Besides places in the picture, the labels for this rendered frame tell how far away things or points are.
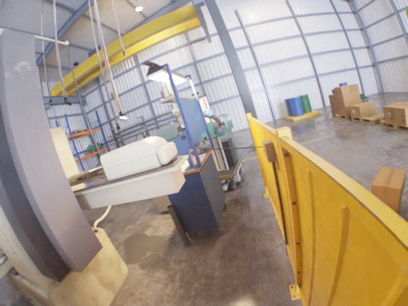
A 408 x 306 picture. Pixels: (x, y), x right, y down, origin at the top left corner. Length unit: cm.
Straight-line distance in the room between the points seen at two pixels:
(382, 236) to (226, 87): 1053
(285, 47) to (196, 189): 1055
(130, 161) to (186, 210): 115
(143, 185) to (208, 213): 105
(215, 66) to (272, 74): 324
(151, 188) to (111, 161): 34
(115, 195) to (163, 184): 43
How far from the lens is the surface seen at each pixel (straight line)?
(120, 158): 128
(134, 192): 134
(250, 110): 556
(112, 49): 983
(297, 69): 1157
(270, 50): 1136
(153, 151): 114
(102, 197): 155
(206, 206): 209
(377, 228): 31
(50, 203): 137
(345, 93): 711
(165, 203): 331
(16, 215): 140
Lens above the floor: 143
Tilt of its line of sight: 11 degrees down
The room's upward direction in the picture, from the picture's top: 18 degrees counter-clockwise
